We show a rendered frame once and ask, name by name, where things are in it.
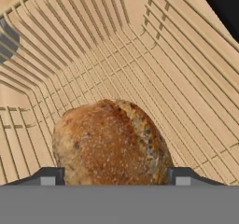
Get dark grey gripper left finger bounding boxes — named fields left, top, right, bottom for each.
left=5, top=166, right=65, bottom=187

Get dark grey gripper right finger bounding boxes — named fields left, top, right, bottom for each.
left=167, top=166, right=226, bottom=187

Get brown crusty bread loaf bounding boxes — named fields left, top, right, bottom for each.
left=51, top=98, right=175, bottom=187

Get grey round object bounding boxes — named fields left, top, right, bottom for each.
left=0, top=17, right=21, bottom=63

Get beige wire basket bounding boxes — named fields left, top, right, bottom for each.
left=0, top=0, right=239, bottom=187

